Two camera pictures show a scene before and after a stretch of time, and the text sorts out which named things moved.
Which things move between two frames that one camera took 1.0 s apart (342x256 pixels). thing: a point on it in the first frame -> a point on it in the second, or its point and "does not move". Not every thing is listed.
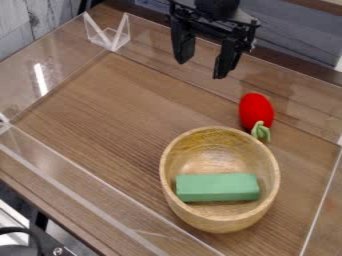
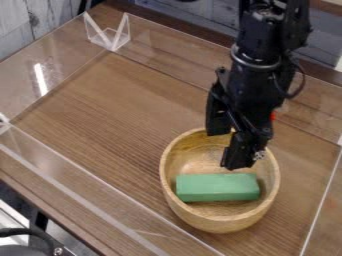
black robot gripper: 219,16 -> 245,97
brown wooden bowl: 221,150 does not move
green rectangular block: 217,187 does not move
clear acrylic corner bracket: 109,38 does not move
